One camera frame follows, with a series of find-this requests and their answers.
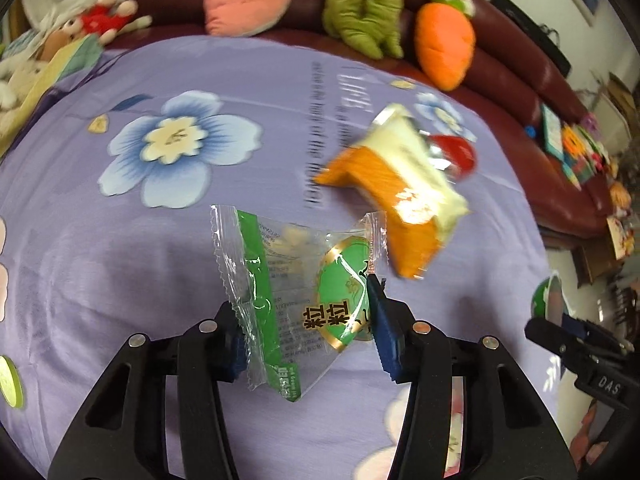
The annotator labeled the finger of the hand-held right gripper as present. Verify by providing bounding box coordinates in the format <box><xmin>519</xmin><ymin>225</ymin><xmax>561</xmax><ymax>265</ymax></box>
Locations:
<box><xmin>562</xmin><ymin>313</ymin><xmax>628</xmax><ymax>357</ymax></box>
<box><xmin>524</xmin><ymin>317</ymin><xmax>581</xmax><ymax>367</ymax></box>

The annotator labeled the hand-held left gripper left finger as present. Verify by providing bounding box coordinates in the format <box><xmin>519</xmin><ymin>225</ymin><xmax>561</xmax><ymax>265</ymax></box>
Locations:
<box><xmin>47</xmin><ymin>301</ymin><xmax>247</xmax><ymax>480</ymax></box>

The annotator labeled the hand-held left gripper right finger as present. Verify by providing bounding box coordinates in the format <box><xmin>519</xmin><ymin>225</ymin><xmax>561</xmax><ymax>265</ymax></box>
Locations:
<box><xmin>366</xmin><ymin>274</ymin><xmax>580</xmax><ymax>480</ymax></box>

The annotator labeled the green white packet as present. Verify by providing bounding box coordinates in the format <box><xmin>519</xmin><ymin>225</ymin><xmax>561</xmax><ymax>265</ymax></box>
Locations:
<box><xmin>531</xmin><ymin>272</ymin><xmax>568</xmax><ymax>326</ymax></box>

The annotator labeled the clear green snack wrapper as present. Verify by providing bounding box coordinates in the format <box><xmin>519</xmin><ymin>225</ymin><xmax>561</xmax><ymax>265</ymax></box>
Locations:
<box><xmin>209</xmin><ymin>205</ymin><xmax>390</xmax><ymax>403</ymax></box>

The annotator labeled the wooden side table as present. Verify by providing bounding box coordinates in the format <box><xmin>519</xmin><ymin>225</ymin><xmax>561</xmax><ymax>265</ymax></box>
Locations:
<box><xmin>570</xmin><ymin>237</ymin><xmax>626</xmax><ymax>288</ymax></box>

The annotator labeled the pile of yellow packets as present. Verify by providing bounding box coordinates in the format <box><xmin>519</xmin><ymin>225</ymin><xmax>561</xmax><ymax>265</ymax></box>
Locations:
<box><xmin>606</xmin><ymin>180</ymin><xmax>637</xmax><ymax>261</ymax></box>

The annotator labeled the purple floral blanket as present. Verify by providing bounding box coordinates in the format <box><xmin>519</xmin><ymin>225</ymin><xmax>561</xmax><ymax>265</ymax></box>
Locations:
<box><xmin>0</xmin><ymin>37</ymin><xmax>551</xmax><ymax>480</ymax></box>

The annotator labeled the orange white snack bag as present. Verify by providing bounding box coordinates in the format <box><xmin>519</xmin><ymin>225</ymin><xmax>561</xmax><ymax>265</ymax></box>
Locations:
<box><xmin>314</xmin><ymin>103</ymin><xmax>472</xmax><ymax>280</ymax></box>

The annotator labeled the pile of colourful toys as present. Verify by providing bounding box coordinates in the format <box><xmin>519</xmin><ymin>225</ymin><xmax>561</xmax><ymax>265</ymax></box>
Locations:
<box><xmin>560</xmin><ymin>115</ymin><xmax>621</xmax><ymax>191</ymax></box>

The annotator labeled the red soda can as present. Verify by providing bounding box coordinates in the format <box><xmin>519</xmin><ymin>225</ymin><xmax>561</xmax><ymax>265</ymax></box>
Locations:
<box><xmin>425</xmin><ymin>134</ymin><xmax>478</xmax><ymax>182</ymax></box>

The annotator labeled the teal framed book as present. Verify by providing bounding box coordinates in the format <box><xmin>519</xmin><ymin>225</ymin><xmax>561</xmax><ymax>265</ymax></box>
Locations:
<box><xmin>541</xmin><ymin>103</ymin><xmax>565</xmax><ymax>161</ymax></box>

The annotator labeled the yellow green round lid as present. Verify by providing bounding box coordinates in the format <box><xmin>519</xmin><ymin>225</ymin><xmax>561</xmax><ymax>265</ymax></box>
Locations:
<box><xmin>0</xmin><ymin>355</ymin><xmax>25</xmax><ymax>408</ymax></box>

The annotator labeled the dark red leather sofa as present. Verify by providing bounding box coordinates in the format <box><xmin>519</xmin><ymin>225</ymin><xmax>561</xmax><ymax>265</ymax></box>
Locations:
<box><xmin>95</xmin><ymin>0</ymin><xmax>621</xmax><ymax>241</ymax></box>

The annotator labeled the orange carrot plush toy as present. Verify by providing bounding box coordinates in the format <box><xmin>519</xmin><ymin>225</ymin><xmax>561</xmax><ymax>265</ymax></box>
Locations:
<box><xmin>414</xmin><ymin>0</ymin><xmax>477</xmax><ymax>92</ymax></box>

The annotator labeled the black flat device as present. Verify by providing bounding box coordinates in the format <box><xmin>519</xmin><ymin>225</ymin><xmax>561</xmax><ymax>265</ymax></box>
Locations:
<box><xmin>490</xmin><ymin>0</ymin><xmax>572</xmax><ymax>78</ymax></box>

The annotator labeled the green plush toy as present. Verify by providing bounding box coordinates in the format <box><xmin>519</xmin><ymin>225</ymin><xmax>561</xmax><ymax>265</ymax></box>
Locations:
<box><xmin>322</xmin><ymin>0</ymin><xmax>413</xmax><ymax>60</ymax></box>

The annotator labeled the cream plush toy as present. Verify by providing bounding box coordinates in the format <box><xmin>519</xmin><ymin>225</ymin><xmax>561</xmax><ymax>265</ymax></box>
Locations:
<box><xmin>0</xmin><ymin>55</ymin><xmax>47</xmax><ymax>128</ymax></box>

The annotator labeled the red white plush doll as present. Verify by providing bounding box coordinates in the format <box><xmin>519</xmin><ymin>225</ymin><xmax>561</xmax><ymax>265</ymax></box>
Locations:
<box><xmin>60</xmin><ymin>0</ymin><xmax>153</xmax><ymax>46</ymax></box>

